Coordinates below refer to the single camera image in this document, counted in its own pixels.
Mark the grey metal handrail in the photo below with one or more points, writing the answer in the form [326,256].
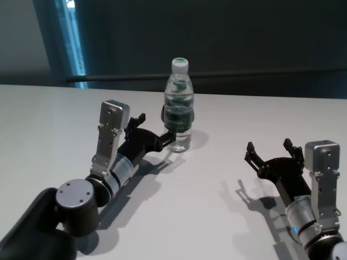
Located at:
[122,78]

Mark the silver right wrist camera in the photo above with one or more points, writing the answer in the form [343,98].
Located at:
[324,168]

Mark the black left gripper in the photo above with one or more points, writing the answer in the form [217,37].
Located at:
[141,143]

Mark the clear plastic water bottle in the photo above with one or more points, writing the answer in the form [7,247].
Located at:
[179,122]

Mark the blue-lit window strip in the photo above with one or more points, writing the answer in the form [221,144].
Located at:
[73,46]

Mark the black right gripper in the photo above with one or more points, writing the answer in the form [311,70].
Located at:
[287,176]

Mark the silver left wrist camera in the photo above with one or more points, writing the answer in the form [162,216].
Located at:
[111,127]

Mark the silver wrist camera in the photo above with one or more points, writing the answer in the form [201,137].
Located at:
[324,168]
[111,127]

